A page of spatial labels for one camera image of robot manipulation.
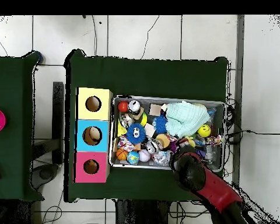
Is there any mint green cloth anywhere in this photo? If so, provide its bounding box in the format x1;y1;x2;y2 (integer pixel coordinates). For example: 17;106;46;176
165;100;211;138

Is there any wooden box with three holes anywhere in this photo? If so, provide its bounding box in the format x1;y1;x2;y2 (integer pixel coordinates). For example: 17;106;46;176
73;87;114;184

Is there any yellow smiley face ball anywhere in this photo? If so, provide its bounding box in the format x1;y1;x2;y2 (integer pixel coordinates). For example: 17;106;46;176
197;124;212;138

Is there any plain wooden cube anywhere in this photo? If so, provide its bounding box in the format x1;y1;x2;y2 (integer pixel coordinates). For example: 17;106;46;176
144;122;156;138

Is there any white baseball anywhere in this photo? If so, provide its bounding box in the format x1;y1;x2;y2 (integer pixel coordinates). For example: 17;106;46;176
138;149;152;163

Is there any blue spiky ball with eyes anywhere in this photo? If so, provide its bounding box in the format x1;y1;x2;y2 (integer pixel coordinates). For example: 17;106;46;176
125;122;147;145

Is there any globe print ball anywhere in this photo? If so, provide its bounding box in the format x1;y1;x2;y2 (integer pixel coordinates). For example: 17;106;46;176
126;150;140;165

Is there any small orange basketball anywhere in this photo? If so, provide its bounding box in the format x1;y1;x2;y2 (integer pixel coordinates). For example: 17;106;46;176
115;148;129;161

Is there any plain orange ball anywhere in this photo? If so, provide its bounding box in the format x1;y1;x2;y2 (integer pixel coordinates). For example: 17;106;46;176
117;100;130;113

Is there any dark green side tablecloth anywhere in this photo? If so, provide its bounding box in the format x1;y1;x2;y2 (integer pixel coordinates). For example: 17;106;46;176
0;51;45;202

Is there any silver wire mesh bin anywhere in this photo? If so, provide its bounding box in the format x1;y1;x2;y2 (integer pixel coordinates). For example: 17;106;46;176
108;94;226;173

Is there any black cable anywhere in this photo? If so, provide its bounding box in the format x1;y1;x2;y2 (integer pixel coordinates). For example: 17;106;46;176
226;129;280;137

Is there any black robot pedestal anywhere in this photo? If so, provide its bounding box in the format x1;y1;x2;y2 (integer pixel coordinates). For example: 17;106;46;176
115;199;171;224

